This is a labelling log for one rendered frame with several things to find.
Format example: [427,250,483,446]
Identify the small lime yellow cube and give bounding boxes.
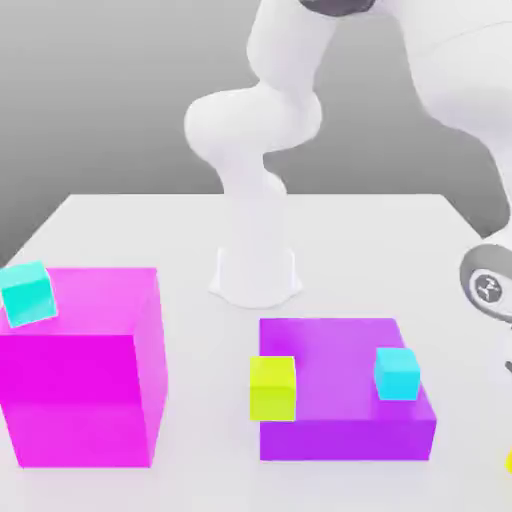
[249,355,298,423]

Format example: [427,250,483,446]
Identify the small sky blue cube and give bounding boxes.
[374,347,422,402]

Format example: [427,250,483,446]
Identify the small turquoise cube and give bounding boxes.
[0,260,59,329]

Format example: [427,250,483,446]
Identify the large purple box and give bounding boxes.
[258,317,438,462]

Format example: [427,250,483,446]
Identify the large magenta box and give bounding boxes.
[0,266,169,470]

